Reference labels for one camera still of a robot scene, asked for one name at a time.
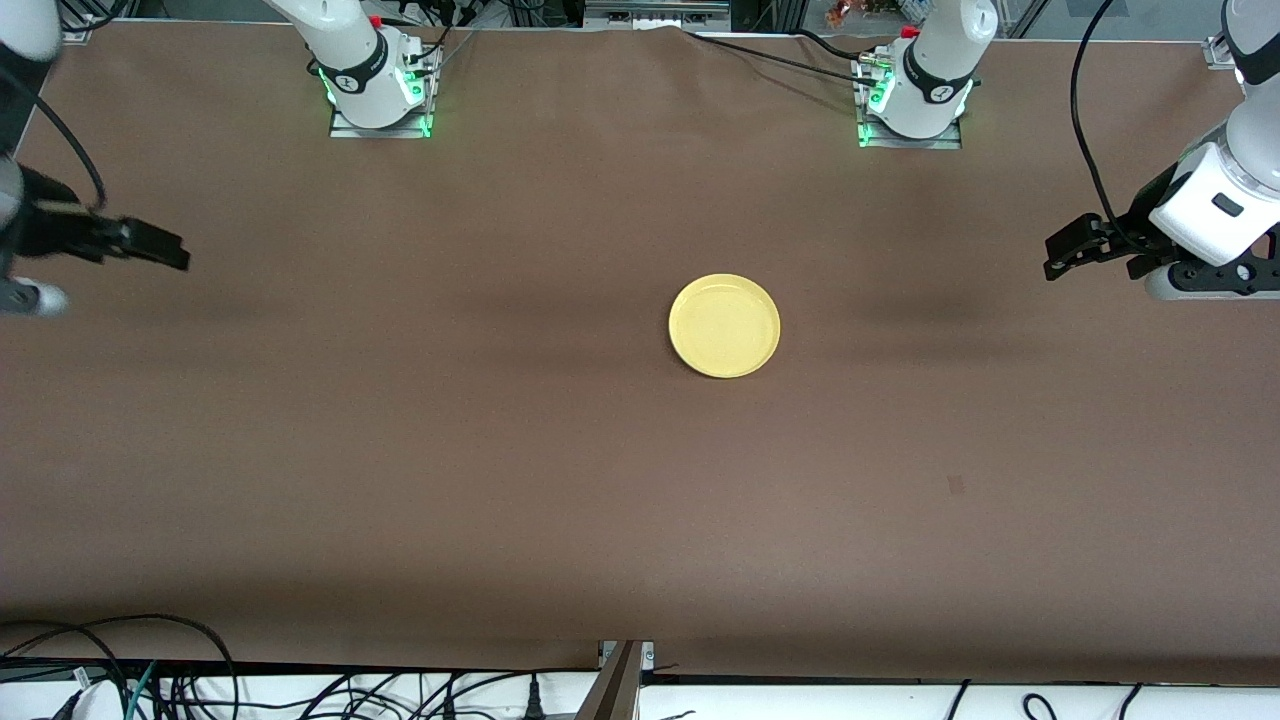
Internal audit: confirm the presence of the yellow round plate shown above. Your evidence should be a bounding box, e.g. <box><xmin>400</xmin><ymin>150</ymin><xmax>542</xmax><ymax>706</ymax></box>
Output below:
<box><xmin>668</xmin><ymin>273</ymin><xmax>782</xmax><ymax>380</ymax></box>

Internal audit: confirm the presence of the grey electronics box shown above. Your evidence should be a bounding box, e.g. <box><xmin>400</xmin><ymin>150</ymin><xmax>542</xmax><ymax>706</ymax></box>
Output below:
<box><xmin>584</xmin><ymin>0</ymin><xmax>732</xmax><ymax>27</ymax></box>

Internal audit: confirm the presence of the brown table cover sheet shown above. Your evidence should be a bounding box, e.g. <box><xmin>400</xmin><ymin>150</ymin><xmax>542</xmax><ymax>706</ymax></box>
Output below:
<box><xmin>0</xmin><ymin>22</ymin><xmax>1280</xmax><ymax>686</ymax></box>

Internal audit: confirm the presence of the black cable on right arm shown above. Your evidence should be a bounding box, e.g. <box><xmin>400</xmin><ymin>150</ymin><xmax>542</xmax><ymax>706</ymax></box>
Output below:
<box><xmin>0</xmin><ymin>68</ymin><xmax>108</xmax><ymax>213</ymax></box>

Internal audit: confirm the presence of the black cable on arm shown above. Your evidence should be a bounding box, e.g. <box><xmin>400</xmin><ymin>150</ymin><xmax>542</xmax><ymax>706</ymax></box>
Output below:
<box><xmin>1070</xmin><ymin>0</ymin><xmax>1146</xmax><ymax>253</ymax></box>
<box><xmin>0</xmin><ymin>68</ymin><xmax>108</xmax><ymax>213</ymax></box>

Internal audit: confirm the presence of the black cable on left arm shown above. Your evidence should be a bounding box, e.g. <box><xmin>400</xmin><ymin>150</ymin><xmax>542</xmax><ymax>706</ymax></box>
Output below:
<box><xmin>1070</xmin><ymin>0</ymin><xmax>1146</xmax><ymax>253</ymax></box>

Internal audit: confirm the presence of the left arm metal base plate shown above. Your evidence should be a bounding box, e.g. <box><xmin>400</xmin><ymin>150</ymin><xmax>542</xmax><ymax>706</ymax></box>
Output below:
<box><xmin>854</xmin><ymin>55</ymin><xmax>964</xmax><ymax>151</ymax></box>

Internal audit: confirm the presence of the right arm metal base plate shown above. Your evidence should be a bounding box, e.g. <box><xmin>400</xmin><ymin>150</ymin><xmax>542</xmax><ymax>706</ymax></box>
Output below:
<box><xmin>329</xmin><ymin>45</ymin><xmax>442</xmax><ymax>140</ymax></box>

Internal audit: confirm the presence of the black cable across table edge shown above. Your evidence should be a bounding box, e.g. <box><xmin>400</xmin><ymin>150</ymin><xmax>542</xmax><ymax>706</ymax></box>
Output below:
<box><xmin>684</xmin><ymin>28</ymin><xmax>881</xmax><ymax>77</ymax></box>

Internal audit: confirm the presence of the long looping black cable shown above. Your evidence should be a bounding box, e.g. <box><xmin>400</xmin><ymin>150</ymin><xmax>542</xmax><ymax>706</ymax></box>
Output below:
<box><xmin>0</xmin><ymin>613</ymin><xmax>241</xmax><ymax>720</ymax></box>

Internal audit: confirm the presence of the green cable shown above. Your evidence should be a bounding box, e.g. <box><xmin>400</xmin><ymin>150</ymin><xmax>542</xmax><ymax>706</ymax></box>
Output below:
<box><xmin>124</xmin><ymin>660</ymin><xmax>158</xmax><ymax>720</ymax></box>

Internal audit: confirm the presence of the aluminium profile post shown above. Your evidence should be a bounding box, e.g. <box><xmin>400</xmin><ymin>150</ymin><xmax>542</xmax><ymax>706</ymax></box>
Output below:
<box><xmin>574</xmin><ymin>640</ymin><xmax>656</xmax><ymax>720</ymax></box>

